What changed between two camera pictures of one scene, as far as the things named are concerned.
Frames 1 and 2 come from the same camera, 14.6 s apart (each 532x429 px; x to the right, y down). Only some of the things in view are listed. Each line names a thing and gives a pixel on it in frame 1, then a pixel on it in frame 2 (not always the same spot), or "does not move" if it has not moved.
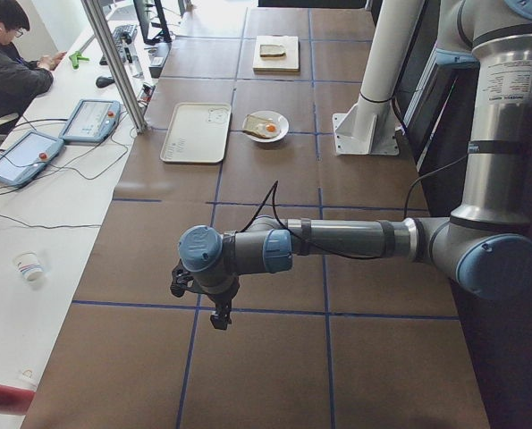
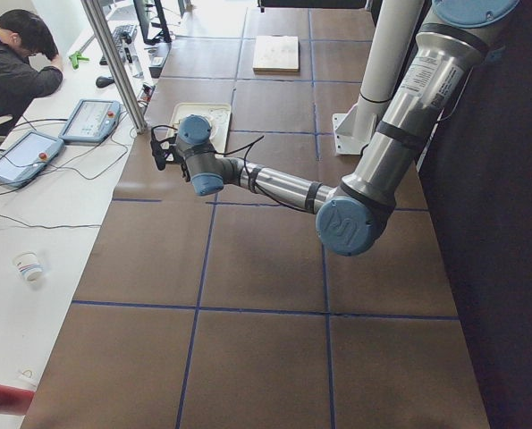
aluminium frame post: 115,67 does not move
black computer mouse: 104,81 does not move
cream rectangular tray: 198,132 does not move
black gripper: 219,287 → 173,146
